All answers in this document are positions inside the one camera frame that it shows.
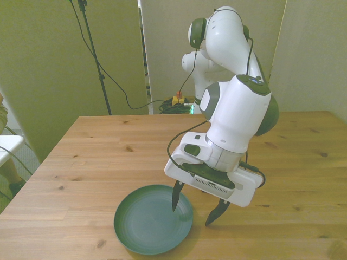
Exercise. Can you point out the olive partition panel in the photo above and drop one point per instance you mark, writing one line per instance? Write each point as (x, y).
(48, 67)

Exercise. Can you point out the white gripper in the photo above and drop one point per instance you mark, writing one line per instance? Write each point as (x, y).
(245, 189)

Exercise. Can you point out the teal round plate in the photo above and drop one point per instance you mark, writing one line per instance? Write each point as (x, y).
(151, 219)

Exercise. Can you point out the yellow emergency stop box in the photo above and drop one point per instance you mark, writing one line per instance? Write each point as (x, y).
(179, 99)

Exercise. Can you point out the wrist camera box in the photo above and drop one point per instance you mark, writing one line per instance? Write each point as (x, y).
(208, 177)

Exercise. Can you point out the black tripod stand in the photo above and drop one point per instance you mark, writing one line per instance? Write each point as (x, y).
(95, 57)

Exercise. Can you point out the beige partition panel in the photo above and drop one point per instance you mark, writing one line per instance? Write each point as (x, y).
(168, 40)

